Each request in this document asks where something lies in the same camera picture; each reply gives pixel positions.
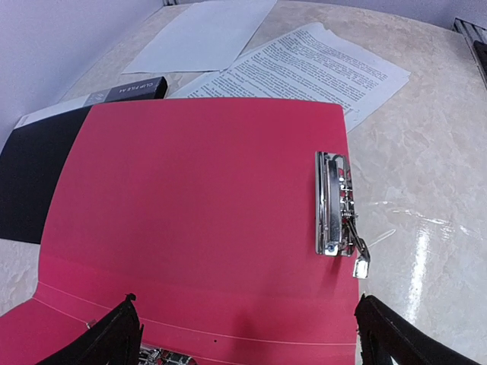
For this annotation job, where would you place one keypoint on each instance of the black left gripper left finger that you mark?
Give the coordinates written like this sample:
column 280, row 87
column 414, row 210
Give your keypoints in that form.
column 69, row 354

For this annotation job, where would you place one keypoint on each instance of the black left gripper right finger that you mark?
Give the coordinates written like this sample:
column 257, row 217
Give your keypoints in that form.
column 386, row 337

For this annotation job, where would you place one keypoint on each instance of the metal folder clip bottom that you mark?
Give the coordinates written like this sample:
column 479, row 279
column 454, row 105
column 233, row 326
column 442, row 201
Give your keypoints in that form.
column 336, row 232

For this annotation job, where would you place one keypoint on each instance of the red clip file folder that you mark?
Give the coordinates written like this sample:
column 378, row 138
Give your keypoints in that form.
column 205, row 210

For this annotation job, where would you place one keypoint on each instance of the printed paper sheet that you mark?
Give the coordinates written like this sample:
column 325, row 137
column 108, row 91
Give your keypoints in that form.
column 309, row 63

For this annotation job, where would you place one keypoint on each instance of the metal folder clip spine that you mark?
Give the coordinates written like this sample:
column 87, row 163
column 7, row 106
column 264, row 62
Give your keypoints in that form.
column 163, row 355

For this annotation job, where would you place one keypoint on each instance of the black clip file folder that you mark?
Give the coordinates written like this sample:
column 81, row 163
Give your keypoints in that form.
column 36, row 151

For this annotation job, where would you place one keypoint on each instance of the blank white paper sheet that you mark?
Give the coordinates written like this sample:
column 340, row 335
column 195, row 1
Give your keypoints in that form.
column 208, row 36

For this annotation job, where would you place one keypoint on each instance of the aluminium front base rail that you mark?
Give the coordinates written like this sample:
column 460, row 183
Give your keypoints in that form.
column 475, row 37

